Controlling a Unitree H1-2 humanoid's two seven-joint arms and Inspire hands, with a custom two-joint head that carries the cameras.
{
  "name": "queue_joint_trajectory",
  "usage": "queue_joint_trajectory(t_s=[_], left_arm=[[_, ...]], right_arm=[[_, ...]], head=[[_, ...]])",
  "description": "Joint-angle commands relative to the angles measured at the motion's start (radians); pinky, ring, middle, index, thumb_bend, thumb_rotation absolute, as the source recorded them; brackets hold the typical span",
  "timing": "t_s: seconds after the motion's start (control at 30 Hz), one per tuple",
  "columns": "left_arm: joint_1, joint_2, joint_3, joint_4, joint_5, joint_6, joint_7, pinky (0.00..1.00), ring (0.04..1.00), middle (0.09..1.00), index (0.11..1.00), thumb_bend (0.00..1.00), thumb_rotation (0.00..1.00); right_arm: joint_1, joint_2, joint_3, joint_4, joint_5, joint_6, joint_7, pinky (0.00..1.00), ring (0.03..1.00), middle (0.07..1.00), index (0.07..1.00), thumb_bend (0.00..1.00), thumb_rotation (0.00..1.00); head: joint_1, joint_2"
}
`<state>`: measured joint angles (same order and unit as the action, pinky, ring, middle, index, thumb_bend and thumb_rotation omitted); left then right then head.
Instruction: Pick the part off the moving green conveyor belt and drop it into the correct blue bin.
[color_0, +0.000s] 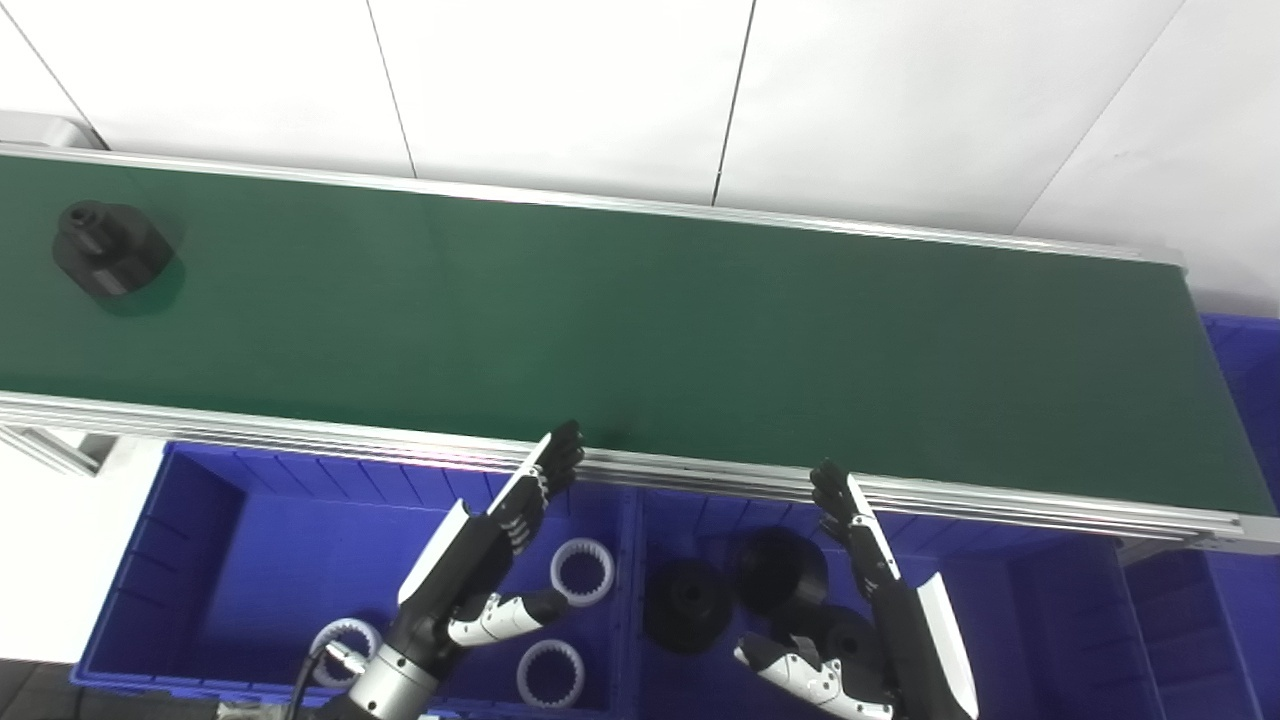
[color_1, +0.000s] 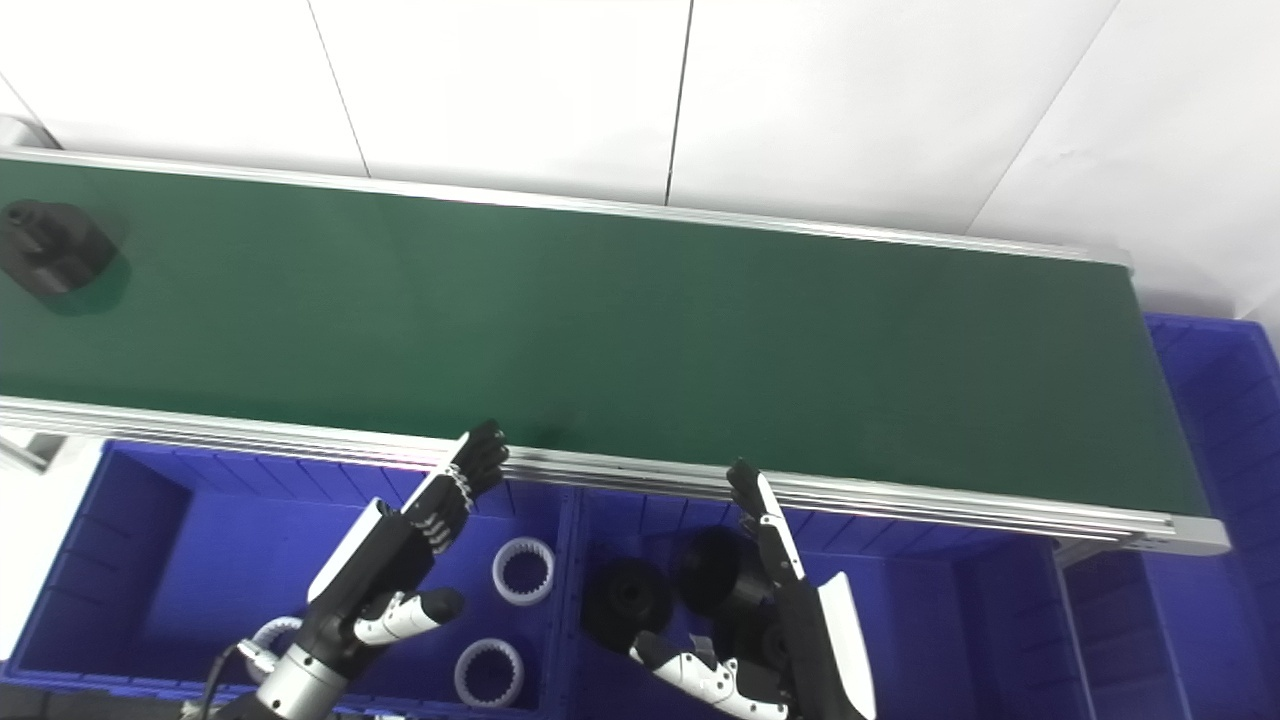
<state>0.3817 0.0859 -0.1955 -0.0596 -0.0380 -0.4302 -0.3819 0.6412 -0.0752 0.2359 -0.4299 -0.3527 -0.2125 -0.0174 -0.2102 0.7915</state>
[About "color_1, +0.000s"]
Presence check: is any grey conveyor support bracket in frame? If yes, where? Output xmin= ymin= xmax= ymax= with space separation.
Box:
xmin=0 ymin=428 xmax=73 ymax=475

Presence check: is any blue bin with white rings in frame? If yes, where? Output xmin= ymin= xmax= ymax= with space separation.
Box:
xmin=0 ymin=440 xmax=583 ymax=717

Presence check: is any black round flanged part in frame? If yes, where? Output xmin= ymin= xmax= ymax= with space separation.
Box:
xmin=718 ymin=608 xmax=793 ymax=673
xmin=0 ymin=199 xmax=117 ymax=299
xmin=581 ymin=557 xmax=674 ymax=652
xmin=677 ymin=527 xmax=773 ymax=617

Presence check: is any empty blue plastic bin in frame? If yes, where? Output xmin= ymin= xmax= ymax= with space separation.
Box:
xmin=1058 ymin=312 xmax=1280 ymax=720

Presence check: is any blue bin with black parts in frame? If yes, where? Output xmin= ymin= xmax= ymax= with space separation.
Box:
xmin=553 ymin=485 xmax=1103 ymax=720

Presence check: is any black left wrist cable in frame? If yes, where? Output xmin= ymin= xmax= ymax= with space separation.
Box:
xmin=203 ymin=643 xmax=273 ymax=720

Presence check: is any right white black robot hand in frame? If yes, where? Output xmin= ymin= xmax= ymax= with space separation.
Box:
xmin=628 ymin=459 xmax=880 ymax=720

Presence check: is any white toothed ring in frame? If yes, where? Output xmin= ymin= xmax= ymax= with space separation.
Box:
xmin=453 ymin=637 xmax=526 ymax=710
xmin=249 ymin=616 xmax=304 ymax=683
xmin=491 ymin=536 xmax=557 ymax=608

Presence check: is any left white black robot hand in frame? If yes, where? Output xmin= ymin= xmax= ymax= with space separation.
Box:
xmin=300 ymin=420 xmax=511 ymax=676

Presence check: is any green conveyor belt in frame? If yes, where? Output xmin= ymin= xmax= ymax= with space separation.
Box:
xmin=0 ymin=147 xmax=1232 ymax=557

